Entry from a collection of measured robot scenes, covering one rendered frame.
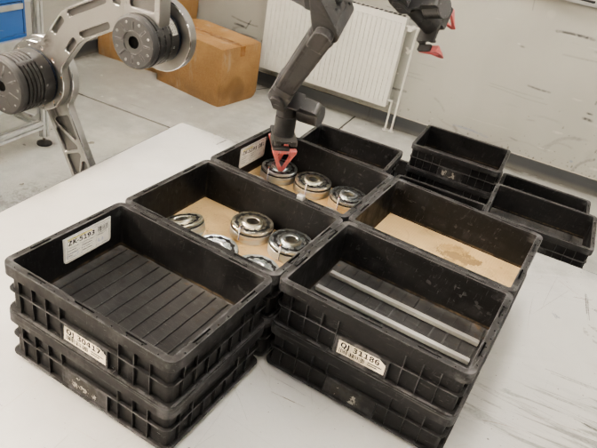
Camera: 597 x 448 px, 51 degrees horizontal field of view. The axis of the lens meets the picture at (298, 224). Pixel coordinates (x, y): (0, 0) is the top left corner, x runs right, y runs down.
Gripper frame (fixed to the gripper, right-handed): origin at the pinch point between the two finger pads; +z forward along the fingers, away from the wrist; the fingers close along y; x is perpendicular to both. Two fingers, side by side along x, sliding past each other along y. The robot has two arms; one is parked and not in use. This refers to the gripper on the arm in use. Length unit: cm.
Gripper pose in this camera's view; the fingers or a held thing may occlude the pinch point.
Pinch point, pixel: (279, 163)
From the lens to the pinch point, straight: 175.1
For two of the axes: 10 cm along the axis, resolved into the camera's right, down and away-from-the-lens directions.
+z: -1.5, 8.3, 5.4
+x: -9.8, -0.4, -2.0
